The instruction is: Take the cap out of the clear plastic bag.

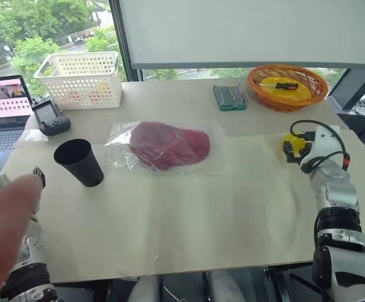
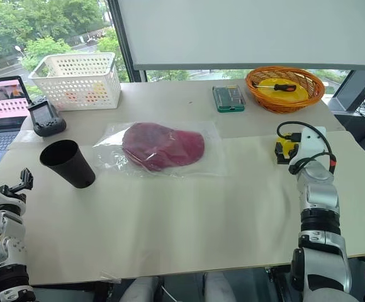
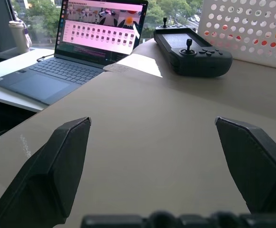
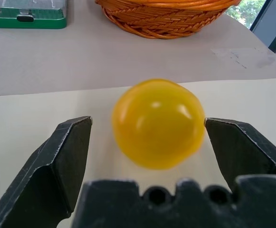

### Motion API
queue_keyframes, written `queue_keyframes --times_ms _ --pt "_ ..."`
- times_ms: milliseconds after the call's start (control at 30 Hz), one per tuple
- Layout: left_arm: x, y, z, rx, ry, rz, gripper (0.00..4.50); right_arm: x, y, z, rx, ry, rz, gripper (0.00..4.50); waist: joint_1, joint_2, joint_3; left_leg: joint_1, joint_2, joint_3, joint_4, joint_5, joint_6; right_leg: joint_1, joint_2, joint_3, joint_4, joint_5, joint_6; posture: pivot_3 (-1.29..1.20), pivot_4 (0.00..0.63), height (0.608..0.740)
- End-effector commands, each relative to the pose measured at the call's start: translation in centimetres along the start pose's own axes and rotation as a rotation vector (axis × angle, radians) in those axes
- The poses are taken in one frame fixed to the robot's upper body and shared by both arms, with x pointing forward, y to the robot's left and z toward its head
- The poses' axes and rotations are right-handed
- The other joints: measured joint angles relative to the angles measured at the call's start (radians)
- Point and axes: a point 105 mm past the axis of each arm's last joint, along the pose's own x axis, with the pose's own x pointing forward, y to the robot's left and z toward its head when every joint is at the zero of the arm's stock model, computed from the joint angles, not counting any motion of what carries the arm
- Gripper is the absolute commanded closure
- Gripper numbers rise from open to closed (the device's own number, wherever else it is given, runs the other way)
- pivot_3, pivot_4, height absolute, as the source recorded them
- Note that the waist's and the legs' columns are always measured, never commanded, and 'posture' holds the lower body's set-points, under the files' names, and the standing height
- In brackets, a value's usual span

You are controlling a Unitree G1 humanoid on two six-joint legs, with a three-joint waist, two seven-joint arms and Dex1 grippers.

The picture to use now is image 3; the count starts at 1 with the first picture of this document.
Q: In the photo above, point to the white perforated plastic basket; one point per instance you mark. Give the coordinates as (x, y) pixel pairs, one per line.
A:
(245, 51)

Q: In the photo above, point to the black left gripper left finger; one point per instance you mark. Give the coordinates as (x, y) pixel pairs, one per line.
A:
(45, 175)

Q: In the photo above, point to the black handheld joystick controller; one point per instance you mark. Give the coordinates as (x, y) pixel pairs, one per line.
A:
(192, 65)

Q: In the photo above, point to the white side desk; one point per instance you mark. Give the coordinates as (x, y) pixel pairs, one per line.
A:
(7, 69)

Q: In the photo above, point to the dark grey open laptop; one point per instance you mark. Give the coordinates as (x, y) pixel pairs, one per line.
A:
(45, 83)

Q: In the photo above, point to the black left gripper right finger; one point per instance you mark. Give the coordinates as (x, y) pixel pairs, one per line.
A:
(254, 166)

